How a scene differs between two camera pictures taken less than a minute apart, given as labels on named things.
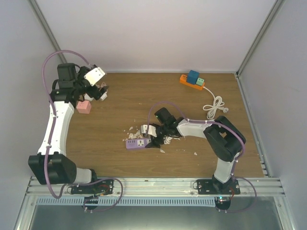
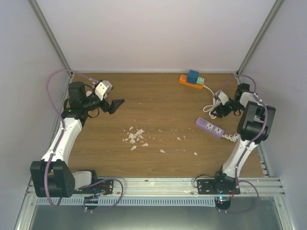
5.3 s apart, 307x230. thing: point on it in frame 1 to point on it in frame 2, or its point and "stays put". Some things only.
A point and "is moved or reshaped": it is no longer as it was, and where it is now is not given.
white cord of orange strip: (218, 102) stays put
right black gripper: (155, 143) to (218, 110)
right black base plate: (214, 187) stays put
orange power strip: (183, 80) stays put
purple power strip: (137, 143) is moved or reshaped
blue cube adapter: (192, 76) stays put
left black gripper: (92, 93) to (105, 108)
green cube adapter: (200, 81) stays put
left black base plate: (102, 187) stays put
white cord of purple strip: (167, 139) is moved or reshaped
